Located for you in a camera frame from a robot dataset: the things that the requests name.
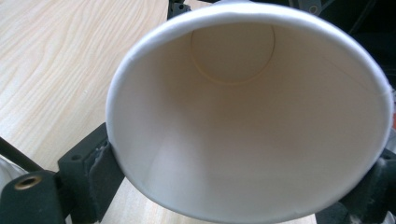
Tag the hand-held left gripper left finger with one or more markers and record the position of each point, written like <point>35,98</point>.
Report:
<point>93,174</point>

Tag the single white paper cup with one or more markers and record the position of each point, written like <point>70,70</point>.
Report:
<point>249,130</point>

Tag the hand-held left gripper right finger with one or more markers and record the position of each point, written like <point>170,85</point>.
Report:
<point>373,189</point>

